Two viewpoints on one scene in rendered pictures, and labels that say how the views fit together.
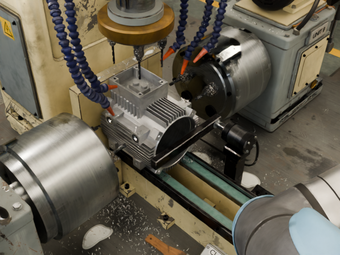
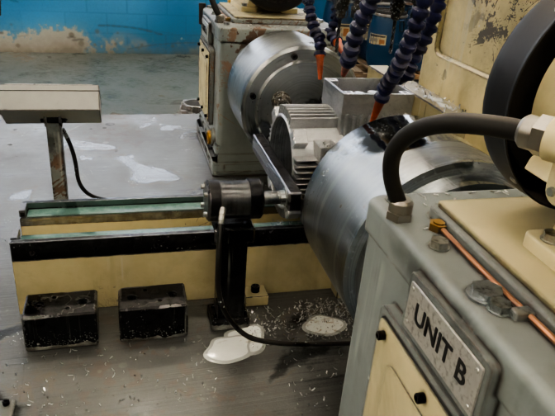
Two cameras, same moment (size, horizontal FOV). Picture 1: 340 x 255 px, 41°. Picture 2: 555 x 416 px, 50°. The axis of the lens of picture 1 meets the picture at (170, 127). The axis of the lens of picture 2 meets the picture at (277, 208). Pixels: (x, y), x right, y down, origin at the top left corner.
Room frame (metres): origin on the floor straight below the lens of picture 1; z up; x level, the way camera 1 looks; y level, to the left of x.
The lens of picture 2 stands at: (1.33, -0.81, 1.38)
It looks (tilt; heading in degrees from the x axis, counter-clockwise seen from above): 26 degrees down; 120
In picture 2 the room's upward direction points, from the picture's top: 5 degrees clockwise
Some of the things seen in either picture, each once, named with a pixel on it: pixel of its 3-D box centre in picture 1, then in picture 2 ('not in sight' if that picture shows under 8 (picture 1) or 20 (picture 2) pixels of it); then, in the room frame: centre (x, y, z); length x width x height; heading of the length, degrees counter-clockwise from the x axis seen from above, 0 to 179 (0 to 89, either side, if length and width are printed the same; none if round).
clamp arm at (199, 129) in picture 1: (187, 140); (273, 168); (0.87, -0.05, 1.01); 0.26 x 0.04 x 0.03; 136
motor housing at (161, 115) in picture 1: (149, 125); (335, 160); (0.93, 0.06, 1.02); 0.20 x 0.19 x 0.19; 46
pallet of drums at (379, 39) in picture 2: not in sight; (383, 38); (-0.97, 4.94, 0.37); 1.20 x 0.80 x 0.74; 43
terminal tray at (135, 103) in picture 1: (138, 91); (365, 106); (0.96, 0.08, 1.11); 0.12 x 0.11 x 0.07; 46
